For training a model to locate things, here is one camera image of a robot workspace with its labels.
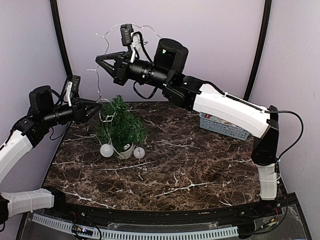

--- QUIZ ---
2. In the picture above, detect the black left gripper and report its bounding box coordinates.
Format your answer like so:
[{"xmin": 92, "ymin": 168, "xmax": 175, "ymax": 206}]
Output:
[{"xmin": 41, "ymin": 97, "xmax": 102, "ymax": 128}]

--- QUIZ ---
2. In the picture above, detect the white ball fairy light string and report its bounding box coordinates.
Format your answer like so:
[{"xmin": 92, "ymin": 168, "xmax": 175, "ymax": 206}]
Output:
[{"xmin": 86, "ymin": 23, "xmax": 161, "ymax": 160}]

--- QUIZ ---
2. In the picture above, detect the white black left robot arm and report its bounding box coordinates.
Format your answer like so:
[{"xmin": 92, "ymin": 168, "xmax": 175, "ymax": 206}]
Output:
[{"xmin": 0, "ymin": 85, "xmax": 103, "ymax": 224}]

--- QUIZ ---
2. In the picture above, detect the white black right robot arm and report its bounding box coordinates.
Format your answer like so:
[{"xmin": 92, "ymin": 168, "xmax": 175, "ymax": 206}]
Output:
[{"xmin": 95, "ymin": 38, "xmax": 280, "ymax": 217}]

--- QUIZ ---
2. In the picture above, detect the small green christmas tree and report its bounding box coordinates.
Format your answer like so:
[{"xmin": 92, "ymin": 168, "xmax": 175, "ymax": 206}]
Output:
[{"xmin": 97, "ymin": 95, "xmax": 147, "ymax": 153}]

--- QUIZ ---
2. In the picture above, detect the white tree pot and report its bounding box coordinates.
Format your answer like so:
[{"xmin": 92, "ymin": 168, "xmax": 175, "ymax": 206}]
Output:
[{"xmin": 116, "ymin": 144, "xmax": 134, "ymax": 160}]

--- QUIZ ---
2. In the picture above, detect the blue plastic basket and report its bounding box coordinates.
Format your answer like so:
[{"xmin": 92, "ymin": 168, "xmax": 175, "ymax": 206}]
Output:
[{"xmin": 199, "ymin": 112, "xmax": 250, "ymax": 141}]

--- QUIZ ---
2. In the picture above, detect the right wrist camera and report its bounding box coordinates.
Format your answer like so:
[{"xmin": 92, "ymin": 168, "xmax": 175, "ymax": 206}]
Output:
[{"xmin": 120, "ymin": 24, "xmax": 144, "ymax": 63}]

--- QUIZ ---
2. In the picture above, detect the left black frame post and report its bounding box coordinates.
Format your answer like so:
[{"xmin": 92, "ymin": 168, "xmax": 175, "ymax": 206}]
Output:
[{"xmin": 49, "ymin": 0, "xmax": 82, "ymax": 107}]

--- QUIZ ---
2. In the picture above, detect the black frame post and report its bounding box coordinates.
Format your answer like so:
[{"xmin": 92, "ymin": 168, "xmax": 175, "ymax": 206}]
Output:
[
  {"xmin": 243, "ymin": 0, "xmax": 273, "ymax": 101},
  {"xmin": 49, "ymin": 0, "xmax": 82, "ymax": 107}
]

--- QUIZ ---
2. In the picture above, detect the black front rail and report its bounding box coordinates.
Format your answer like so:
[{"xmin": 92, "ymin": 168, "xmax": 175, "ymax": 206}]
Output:
[{"xmin": 44, "ymin": 202, "xmax": 286, "ymax": 226}]

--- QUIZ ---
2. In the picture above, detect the perforated cable duct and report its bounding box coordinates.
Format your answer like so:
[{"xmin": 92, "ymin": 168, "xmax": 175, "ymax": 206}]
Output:
[{"xmin": 31, "ymin": 213, "xmax": 239, "ymax": 240}]

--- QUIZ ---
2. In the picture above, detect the right black frame post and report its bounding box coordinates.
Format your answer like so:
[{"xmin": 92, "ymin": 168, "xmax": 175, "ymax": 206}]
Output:
[{"xmin": 243, "ymin": 0, "xmax": 273, "ymax": 101}]

